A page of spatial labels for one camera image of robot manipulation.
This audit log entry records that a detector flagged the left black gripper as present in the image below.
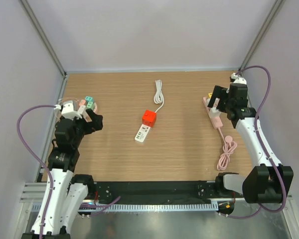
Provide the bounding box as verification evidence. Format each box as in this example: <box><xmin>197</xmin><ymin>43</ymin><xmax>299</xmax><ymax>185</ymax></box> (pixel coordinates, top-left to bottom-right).
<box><xmin>69</xmin><ymin>109</ymin><xmax>102</xmax><ymax>148</ymax></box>

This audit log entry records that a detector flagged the pink beige charger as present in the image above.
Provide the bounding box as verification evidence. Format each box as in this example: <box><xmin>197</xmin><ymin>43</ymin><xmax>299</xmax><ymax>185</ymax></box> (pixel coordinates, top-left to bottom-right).
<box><xmin>206</xmin><ymin>98</ymin><xmax>219</xmax><ymax>108</ymax></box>

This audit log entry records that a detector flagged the white 80W charger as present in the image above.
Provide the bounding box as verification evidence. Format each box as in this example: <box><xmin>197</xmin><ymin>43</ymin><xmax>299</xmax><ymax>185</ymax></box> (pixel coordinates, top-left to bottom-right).
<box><xmin>208</xmin><ymin>108</ymin><xmax>221</xmax><ymax>119</ymax></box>

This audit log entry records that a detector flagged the red cube plug adapter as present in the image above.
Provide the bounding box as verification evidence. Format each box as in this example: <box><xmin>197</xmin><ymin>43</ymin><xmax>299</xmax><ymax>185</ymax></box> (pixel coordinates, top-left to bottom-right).
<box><xmin>142</xmin><ymin>110</ymin><xmax>157</xmax><ymax>127</ymax></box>

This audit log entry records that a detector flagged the pink power strip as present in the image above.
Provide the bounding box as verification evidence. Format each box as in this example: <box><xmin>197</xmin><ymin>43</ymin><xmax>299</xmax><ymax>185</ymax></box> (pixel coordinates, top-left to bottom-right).
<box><xmin>203</xmin><ymin>97</ymin><xmax>223</xmax><ymax>129</ymax></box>

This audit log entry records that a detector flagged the white power strip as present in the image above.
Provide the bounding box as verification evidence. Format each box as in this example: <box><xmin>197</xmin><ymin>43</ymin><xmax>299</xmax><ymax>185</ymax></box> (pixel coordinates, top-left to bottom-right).
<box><xmin>135</xmin><ymin>124</ymin><xmax>151</xmax><ymax>143</ymax></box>

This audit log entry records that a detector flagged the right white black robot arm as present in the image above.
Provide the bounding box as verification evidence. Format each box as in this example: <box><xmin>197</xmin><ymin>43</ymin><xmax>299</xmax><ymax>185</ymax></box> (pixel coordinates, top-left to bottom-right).
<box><xmin>208</xmin><ymin>83</ymin><xmax>294</xmax><ymax>204</ymax></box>

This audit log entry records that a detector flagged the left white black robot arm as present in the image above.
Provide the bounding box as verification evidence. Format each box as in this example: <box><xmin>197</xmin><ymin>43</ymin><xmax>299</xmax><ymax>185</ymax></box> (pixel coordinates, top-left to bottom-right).
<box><xmin>21</xmin><ymin>109</ymin><xmax>103</xmax><ymax>239</ymax></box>

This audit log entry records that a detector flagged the pink round socket base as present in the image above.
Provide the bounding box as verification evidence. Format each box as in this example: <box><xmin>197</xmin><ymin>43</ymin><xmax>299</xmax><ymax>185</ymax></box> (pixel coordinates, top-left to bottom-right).
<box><xmin>79</xmin><ymin>102</ymin><xmax>98</xmax><ymax>120</ymax></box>

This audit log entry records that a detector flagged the green plug adapter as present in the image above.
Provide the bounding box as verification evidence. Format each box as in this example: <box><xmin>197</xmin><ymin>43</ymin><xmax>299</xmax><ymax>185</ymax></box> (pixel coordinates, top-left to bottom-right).
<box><xmin>86</xmin><ymin>101</ymin><xmax>95</xmax><ymax>110</ymax></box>

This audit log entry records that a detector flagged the small pink plug adapter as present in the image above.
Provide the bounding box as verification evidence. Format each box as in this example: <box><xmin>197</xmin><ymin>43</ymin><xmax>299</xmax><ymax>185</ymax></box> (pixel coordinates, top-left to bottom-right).
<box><xmin>79</xmin><ymin>100</ymin><xmax>86</xmax><ymax>106</ymax></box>

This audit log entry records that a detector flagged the teal plug adapter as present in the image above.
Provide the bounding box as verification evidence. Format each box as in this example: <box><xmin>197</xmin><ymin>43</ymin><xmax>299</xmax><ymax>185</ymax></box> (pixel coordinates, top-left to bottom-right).
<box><xmin>85</xmin><ymin>96</ymin><xmax>94</xmax><ymax>103</ymax></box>

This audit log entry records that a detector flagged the white charger on round base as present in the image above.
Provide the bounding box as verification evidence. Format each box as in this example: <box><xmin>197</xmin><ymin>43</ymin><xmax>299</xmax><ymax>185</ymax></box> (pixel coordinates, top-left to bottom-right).
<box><xmin>78</xmin><ymin>105</ymin><xmax>86</xmax><ymax>116</ymax></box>

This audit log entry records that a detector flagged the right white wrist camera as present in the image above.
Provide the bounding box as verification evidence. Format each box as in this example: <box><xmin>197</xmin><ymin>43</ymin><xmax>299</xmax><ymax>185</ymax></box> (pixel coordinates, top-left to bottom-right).
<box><xmin>230</xmin><ymin>73</ymin><xmax>247</xmax><ymax>85</ymax></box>

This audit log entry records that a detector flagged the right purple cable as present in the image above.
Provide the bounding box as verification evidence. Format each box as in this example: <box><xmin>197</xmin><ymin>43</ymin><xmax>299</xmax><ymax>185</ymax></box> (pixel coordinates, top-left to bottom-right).
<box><xmin>219</xmin><ymin>65</ymin><xmax>289</xmax><ymax>220</ymax></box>

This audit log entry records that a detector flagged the purple cable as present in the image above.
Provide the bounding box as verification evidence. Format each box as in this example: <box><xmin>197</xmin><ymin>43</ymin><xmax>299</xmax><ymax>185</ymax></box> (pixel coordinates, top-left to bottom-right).
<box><xmin>16</xmin><ymin>104</ymin><xmax>63</xmax><ymax>239</ymax></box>
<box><xmin>219</xmin><ymin>65</ymin><xmax>289</xmax><ymax>220</ymax></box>

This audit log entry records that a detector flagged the pink power strip cable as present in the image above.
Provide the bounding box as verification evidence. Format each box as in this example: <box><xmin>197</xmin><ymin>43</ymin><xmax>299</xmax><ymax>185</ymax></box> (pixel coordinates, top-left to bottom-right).
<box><xmin>216</xmin><ymin>127</ymin><xmax>238</xmax><ymax>171</ymax></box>

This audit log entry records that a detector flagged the white power strip cable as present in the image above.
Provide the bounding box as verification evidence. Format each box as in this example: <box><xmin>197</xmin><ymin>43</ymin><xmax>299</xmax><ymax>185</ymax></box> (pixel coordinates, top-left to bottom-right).
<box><xmin>153</xmin><ymin>79</ymin><xmax>165</xmax><ymax>114</ymax></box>

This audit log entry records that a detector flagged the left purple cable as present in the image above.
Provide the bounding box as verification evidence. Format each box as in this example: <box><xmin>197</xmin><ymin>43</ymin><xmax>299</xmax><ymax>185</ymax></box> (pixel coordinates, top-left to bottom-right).
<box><xmin>16</xmin><ymin>104</ymin><xmax>63</xmax><ymax>239</ymax></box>

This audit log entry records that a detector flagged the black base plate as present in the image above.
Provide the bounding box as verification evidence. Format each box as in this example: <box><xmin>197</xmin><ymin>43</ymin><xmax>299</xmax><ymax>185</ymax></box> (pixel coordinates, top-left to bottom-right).
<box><xmin>83</xmin><ymin>180</ymin><xmax>245</xmax><ymax>201</ymax></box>

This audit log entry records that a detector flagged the aluminium frame rail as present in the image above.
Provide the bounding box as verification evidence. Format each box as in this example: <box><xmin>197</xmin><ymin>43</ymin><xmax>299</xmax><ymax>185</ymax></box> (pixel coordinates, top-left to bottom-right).
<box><xmin>20</xmin><ymin>182</ymin><xmax>46</xmax><ymax>203</ymax></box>

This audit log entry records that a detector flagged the white slotted cable duct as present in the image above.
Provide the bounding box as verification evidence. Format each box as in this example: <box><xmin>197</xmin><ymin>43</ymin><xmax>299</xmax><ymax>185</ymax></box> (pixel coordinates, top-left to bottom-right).
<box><xmin>31</xmin><ymin>202</ymin><xmax>219</xmax><ymax>213</ymax></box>

